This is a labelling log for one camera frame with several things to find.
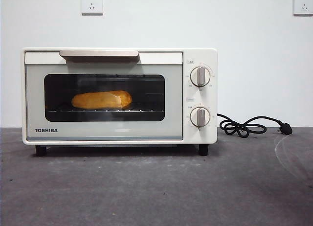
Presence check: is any glass oven door with handle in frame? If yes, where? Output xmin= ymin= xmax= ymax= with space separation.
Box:
xmin=23 ymin=49 xmax=184 ymax=141

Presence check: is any yellow corn cob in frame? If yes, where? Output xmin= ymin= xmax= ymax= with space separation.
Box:
xmin=71 ymin=90 xmax=133 ymax=109

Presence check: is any cream oven knob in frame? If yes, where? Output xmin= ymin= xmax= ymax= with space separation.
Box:
xmin=189 ymin=66 xmax=211 ymax=87
xmin=189 ymin=107 xmax=211 ymax=128

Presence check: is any cream Toshiba toaster oven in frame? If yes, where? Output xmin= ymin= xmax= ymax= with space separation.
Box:
xmin=21 ymin=47 xmax=218 ymax=156

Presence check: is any metal wire oven rack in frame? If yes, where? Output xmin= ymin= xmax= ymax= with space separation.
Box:
xmin=45 ymin=109 xmax=164 ymax=113

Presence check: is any white wall socket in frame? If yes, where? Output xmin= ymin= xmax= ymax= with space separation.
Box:
xmin=293 ymin=0 xmax=313 ymax=16
xmin=81 ymin=0 xmax=104 ymax=16

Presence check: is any black power cable with plug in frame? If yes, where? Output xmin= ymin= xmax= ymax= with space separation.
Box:
xmin=217 ymin=113 xmax=293 ymax=138

